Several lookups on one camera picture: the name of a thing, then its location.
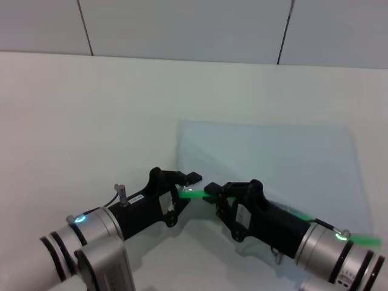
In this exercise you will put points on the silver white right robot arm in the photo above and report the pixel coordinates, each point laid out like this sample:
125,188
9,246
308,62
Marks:
327,254

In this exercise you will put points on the clear green-zip plastic bag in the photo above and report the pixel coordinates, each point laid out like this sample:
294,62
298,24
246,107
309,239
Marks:
272,157

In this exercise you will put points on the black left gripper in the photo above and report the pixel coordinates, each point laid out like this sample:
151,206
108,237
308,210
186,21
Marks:
142,212

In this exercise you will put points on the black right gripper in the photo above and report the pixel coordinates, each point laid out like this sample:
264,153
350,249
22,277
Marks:
272,230

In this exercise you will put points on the clear document bag green zipper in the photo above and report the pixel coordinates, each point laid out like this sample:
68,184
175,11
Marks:
194,194

